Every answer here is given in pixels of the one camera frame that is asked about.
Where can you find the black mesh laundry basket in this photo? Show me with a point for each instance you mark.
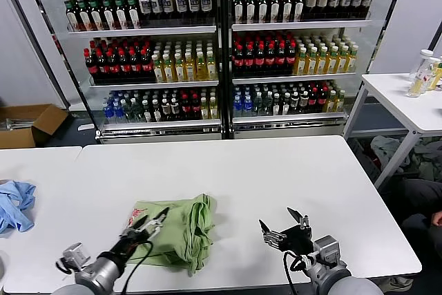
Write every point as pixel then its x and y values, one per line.
pixel 364 165

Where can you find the dark bottle white cap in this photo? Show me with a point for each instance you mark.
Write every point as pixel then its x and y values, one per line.
pixel 156 112
pixel 286 105
pixel 295 104
pixel 165 112
pixel 146 112
pixel 304 103
pixel 277 105
pixel 175 112

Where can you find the light blue crumpled garment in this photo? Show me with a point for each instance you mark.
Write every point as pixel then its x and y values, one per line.
pixel 17 205

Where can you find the beige sneaker shoe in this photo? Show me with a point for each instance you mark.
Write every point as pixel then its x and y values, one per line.
pixel 397 284

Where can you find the bare person hand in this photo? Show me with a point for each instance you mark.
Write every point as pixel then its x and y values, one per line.
pixel 438 219

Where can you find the white side table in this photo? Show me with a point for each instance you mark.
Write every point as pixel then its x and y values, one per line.
pixel 397 101

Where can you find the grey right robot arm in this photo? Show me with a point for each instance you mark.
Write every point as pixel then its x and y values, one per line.
pixel 342 281

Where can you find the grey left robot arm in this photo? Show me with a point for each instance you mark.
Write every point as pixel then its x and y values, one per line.
pixel 100 271

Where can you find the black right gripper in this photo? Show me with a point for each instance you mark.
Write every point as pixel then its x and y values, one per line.
pixel 298 239

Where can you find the metal tubes bundle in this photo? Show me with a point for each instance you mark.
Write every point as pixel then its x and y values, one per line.
pixel 19 124

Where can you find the green cap tea bottle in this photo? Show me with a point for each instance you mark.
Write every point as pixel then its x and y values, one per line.
pixel 238 10
pixel 84 17
pixel 95 17
pixel 263 10
pixel 299 8
pixel 133 15
pixel 120 15
pixel 72 18
pixel 288 9
pixel 107 17
pixel 251 10
pixel 275 9

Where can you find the glass door beverage cooler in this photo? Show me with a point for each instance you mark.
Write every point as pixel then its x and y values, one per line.
pixel 138 30
pixel 300 25

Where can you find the dark bottle beige label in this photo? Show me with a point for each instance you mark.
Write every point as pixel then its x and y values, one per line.
pixel 312 3
pixel 324 2

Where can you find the clear bottle yellow liquid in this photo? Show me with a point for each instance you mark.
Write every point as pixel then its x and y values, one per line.
pixel 418 82

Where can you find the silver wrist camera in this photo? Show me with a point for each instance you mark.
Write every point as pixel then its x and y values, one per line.
pixel 328 248
pixel 76 255

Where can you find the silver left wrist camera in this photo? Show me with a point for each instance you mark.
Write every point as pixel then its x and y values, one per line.
pixel 76 255

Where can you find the grey green crumpled garment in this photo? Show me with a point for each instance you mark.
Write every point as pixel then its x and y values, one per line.
pixel 386 148

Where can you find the teal crumpled garment pile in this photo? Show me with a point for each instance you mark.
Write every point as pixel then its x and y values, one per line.
pixel 428 165

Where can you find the brown cardboard box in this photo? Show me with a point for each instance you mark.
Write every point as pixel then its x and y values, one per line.
pixel 45 120

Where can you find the red crumpled cloth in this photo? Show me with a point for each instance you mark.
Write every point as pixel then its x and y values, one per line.
pixel 375 162

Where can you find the green tinted water bottle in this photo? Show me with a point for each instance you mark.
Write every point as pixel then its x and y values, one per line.
pixel 267 105
pixel 127 112
pixel 136 112
pixel 258 105

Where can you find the small white flat object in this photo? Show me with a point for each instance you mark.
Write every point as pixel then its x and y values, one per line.
pixel 85 126

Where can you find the clear bottle red label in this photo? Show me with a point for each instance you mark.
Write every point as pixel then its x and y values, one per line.
pixel 431 77

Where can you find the light green t-shirt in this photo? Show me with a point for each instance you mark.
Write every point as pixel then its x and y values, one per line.
pixel 186 236

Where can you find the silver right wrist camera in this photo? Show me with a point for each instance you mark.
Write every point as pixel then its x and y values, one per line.
pixel 328 248

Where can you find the red cap cola bottle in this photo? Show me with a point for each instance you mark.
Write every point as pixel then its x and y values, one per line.
pixel 91 67
pixel 124 66
pixel 313 101
pixel 280 61
pixel 259 61
pixel 291 60
pixel 194 110
pixel 135 66
pixel 323 101
pixel 270 61
pixel 102 67
pixel 185 110
pixel 249 61
pixel 146 65
pixel 239 61
pixel 113 67

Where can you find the yellow drink bottle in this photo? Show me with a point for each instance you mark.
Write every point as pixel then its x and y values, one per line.
pixel 440 74
pixel 342 101
pixel 352 61
pixel 168 72
pixel 323 63
pixel 333 62
pixel 312 63
pixel 201 70
pixel 343 61
pixel 189 71
pixel 212 69
pixel 157 72
pixel 204 110
pixel 213 110
pixel 301 63
pixel 332 102
pixel 179 71

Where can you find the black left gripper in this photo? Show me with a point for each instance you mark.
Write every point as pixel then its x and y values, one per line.
pixel 133 241

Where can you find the blue water bottle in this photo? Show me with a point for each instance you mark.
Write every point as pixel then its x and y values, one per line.
pixel 238 106
pixel 117 112
pixel 248 106
pixel 107 112

